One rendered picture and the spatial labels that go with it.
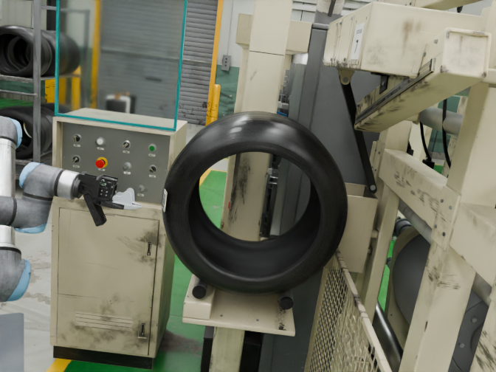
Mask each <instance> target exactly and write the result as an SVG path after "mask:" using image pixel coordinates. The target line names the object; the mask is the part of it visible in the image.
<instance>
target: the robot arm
mask: <svg viewBox="0 0 496 372"><path fill-rule="evenodd" d="M21 138H22V128H21V125H20V123H19V122H18V121H16V120H13V119H10V118H9V117H3V116H0V302H7V301H16V300H19V299H20V298H21V297H22V296H23V295H24V293H25V291H26V290H27V287H28V286H29V282H30V277H31V276H30V274H31V265H30V262H29V261H28V260H27V259H25V258H24V259H21V250H20V249H19V248H18V247H16V231H17V232H20V233H30V234H36V233H42V232H43V231H44V230H45V228H46V225H47V222H48V217H49V212H50V209H51V206H52V200H53V197H54V196H57V197H61V198H65V199H70V200H73V199H75V198H77V199H79V198H80V197H81V196H82V195H83V194H84V195H83V197H84V199H85V202H86V204H87V207H88V209H89V212H90V213H91V215H92V218H93V220H94V223H95V225H96V227H99V226H101V225H104V224H105V223H106V221H107V219H106V216H105V214H104V212H103V209H102V207H101V206H103V207H108V208H112V209H119V210H136V209H140V208H141V207H142V205H141V204H139V203H137V202H135V198H134V190H133V189H132V188H128V189H127V191H125V192H124V193H121V192H118V193H117V194H116V195H115V192H116V190H117V186H118V184H117V181H118V178H116V177H113V176H107V175H104V174H103V175H99V176H93V175H90V174H87V172H85V171H82V173H77V172H74V171H70V170H64V169H61V168H56V167H52V166H49V165H45V164H44V163H37V162H31V163H29V164H28V165H26V166H25V168H24V169H23V171H22V172H21V175H20V178H19V179H20V181H19V185H20V187H21V188H22V189H24V191H23V195H22V197H21V199H19V198H16V149H17V147H18V146H19V145H20V144H21ZM101 177H102V178H101ZM109 177H111V178H109ZM112 178H113V179H112Z"/></svg>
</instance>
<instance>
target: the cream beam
mask: <svg viewBox="0 0 496 372"><path fill-rule="evenodd" d="M364 22H365V26H364V30H363V34H362V41H361V46H360V50H359V57H358V59H351V51H352V47H353V42H354V35H355V31H356V26H357V25H358V24H361V23H364ZM482 22H483V16H479V15H469V14H463V13H453V12H447V11H442V10H431V9H426V8H420V7H410V6H404V5H398V4H388V3H382V2H376V1H373V2H371V3H370V4H367V5H365V6H364V7H361V8H359V9H358V10H355V11H353V12H351V13H349V14H347V15H344V16H343V17H341V18H338V19H337V20H335V21H332V22H331V23H330V25H329V26H328V29H327V30H328V34H327V39H326V44H325V52H324V57H323V65H324V66H330V67H337V68H343V69H353V70H359V71H364V72H378V73H382V75H393V76H399V77H406V78H416V77H417V75H418V73H419V68H421V63H422V60H423V56H424V50H425V47H426V44H427V43H428V42H431V41H432V40H433V39H434V38H435V37H437V36H438V35H439V34H440V33H442V32H443V31H444V30H445V29H446V28H448V27H451V28H457V29H463V30H473V31H478V32H480V31H481V25H482Z"/></svg>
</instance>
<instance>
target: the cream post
mask: <svg viewBox="0 0 496 372"><path fill-rule="evenodd" d="M292 2H293V0H255V6H254V12H253V18H252V30H251V36H250V40H249V54H248V60H247V71H246V77H245V84H244V95H243V102H242V108H241V112H243V111H266V112H271V113H275V114H277V109H278V99H279V94H280V84H281V78H282V73H283V64H284V58H285V56H284V55H285V53H286V43H287V38H288V32H289V22H290V17H291V11H292ZM270 155H271V154H268V153H263V152H246V153H241V154H236V155H235V167H234V173H233V180H232V191H231V197H230V208H229V215H228V221H227V232H226V234H228V235H231V236H232V237H234V238H238V239H244V240H250V241H258V237H259V232H260V226H261V216H262V211H263V205H264V196H265V191H266V181H267V176H268V170H269V161H270ZM244 334H245V330H239V329H233V328H222V327H215V328H214V335H213V347H212V353H211V359H210V369H209V372H239V370H240V364H241V355H242V349H243V344H244Z"/></svg>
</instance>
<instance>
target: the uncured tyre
mask: <svg viewBox="0 0 496 372"><path fill-rule="evenodd" d="M246 152H263V153H268V154H274V155H276V156H280V157H282V158H284V159H287V160H289V161H290V162H292V163H293V164H295V165H296V166H298V167H299V169H301V170H302V171H303V172H304V173H305V174H306V175H307V177H309V180H310V196H309V202H308V204H307V207H306V210H305V212H304V213H303V215H302V216H301V218H300V220H299V221H298V222H297V223H296V224H295V225H294V226H293V227H292V228H291V229H290V230H288V231H287V232H285V233H284V234H282V235H279V236H278V237H275V238H272V239H269V240H265V241H245V240H241V239H238V238H234V237H232V236H231V235H228V234H226V233H225V232H223V231H222V230H220V229H219V228H217V226H216V225H215V224H214V223H213V222H212V221H211V220H210V219H209V217H208V216H207V214H206V212H205V211H204V208H203V206H202V201H201V198H200V192H199V183H200V178H201V176H202V175H203V174H204V173H205V172H206V171H207V170H208V169H209V168H210V167H212V166H213V165H214V164H216V163H217V162H219V161H221V160H223V159H225V158H227V157H229V156H232V155H235V154H241V153H246ZM164 189H165V190H166V192H167V193H168V194H167V200H166V205H165V212H164V211H163V209H162V218H163V223H164V226H165V232H166V234H167V237H168V240H169V242H170V245H171V246H172V248H173V251H174V252H175V253H176V255H177V257H178V258H179V260H180V261H181V262H182V263H183V264H184V265H185V266H186V267H187V268H188V269H189V270H190V271H191V272H192V273H193V274H194V275H195V276H196V277H198V278H199V279H200V280H202V281H204V282H205V283H207V284H209V285H211V286H213V287H215V288H217V289H220V290H222V291H224V292H229V293H232V294H235V295H243V296H267V295H275V294H278V293H281V292H285V291H288V290H290V289H293V288H295V287H297V286H299V285H301V284H303V283H305V282H306V281H308V280H309V279H311V278H312V277H314V276H315V275H316V274H317V273H318V272H319V271H320V270H321V269H322V268H323V267H324V266H325V265H326V264H327V263H328V262H329V260H330V259H331V257H332V256H333V254H334V253H335V251H336V250H337V247H338V246H339V244H340V241H341V239H342V235H343V233H344V230H345V225H346V221H347V215H348V196H347V190H346V187H345V182H344V179H343V177H342V174H341V171H340V169H339V167H338V165H337V163H336V162H335V160H334V158H333V157H332V155H330V153H329V152H328V150H327V149H326V147H325V146H324V145H323V144H322V143H321V141H320V140H319V139H318V138H317V137H316V136H315V135H314V134H313V133H312V132H310V130H308V129H307V128H306V127H304V126H303V125H301V124H299V123H298V122H296V121H294V120H292V119H290V118H288V117H285V116H283V115H280V114H275V113H271V112H266V111H243V112H238V113H234V114H230V115H227V116H225V117H222V118H219V119H217V120H215V121H213V122H211V123H210V124H208V125H206V126H205V127H204V128H203V129H202V130H200V131H199V132H198V133H197V134H196V135H195V136H194V137H193V138H192V139H191V140H190V141H189V142H188V144H186V146H185V147H184V148H183V149H182V151H181V152H180V153H179V155H178V156H177V158H176V159H175V160H174V162H173V164H172V165H171V167H170V170H169V172H168V175H167V177H166V180H165V184H164V188H163V192H162V200H163V195H164Z"/></svg>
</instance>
